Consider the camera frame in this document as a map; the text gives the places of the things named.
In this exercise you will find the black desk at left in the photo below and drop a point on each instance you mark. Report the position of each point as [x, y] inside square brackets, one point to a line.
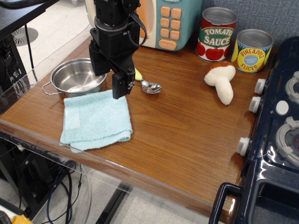
[12, 19]

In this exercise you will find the toy microwave oven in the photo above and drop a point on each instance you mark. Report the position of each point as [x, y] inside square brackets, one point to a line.
[169, 23]

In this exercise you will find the small steel pot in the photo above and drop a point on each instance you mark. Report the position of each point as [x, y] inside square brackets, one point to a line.
[74, 78]

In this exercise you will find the spoon with green handle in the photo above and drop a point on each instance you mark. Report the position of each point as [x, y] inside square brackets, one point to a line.
[147, 87]

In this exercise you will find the dark blue toy stove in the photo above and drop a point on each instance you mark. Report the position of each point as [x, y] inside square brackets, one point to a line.
[269, 191]

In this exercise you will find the tomato sauce can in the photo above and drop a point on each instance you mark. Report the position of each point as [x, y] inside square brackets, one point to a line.
[215, 34]

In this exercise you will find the plush mushroom toy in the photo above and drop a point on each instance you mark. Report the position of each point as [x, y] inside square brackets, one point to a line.
[219, 75]

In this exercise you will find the clear acrylic table guard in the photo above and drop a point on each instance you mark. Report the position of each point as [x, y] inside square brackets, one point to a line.
[172, 150]

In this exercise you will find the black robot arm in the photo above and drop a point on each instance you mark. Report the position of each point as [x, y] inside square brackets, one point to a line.
[116, 12]

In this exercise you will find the light blue folded cloth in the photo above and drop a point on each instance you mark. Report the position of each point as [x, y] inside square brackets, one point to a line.
[95, 120]

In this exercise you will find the pineapple slices can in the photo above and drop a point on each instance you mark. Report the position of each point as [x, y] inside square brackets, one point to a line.
[252, 49]

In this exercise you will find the black table leg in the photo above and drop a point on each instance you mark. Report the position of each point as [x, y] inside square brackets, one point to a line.
[114, 203]

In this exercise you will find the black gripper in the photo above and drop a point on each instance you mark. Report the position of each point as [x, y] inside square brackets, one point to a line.
[112, 48]

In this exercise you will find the black computer tower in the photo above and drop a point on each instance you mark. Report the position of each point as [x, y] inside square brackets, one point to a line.
[12, 70]

